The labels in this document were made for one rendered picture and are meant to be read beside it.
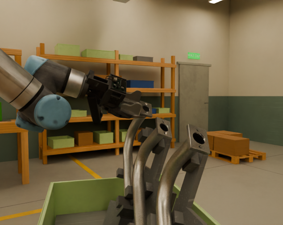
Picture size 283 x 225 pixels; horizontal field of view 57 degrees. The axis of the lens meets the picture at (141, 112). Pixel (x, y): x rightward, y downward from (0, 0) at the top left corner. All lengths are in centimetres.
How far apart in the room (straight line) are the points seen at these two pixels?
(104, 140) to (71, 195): 453
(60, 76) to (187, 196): 43
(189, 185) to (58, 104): 32
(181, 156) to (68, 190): 56
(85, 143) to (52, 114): 482
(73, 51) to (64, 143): 178
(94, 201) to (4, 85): 58
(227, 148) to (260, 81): 299
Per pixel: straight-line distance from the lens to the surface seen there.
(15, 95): 57
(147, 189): 69
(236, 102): 819
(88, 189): 98
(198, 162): 53
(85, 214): 99
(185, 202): 55
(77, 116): 525
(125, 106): 76
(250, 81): 792
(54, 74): 72
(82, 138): 535
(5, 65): 57
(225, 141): 528
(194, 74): 739
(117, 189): 99
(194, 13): 775
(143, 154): 70
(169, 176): 54
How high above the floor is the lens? 126
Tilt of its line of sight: 4 degrees down
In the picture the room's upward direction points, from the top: straight up
